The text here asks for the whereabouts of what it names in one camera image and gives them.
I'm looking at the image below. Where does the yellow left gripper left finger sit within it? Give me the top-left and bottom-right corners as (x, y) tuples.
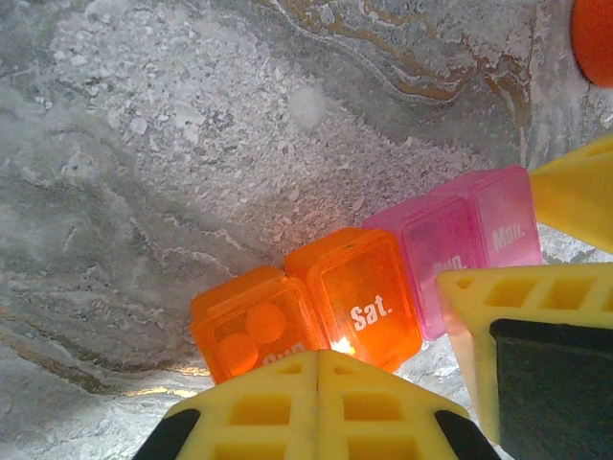
(133, 349), (321, 460)

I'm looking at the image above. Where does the pink pill organizer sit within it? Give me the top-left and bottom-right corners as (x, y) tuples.
(361, 164), (545, 342)

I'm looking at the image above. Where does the orange pill organizer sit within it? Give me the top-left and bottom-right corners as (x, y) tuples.
(190, 226), (424, 385)

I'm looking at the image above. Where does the small round pill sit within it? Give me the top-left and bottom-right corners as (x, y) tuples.
(245, 301), (288, 344)
(216, 332), (261, 379)

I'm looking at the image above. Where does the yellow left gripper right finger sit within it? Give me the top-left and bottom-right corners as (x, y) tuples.
(318, 349), (503, 460)

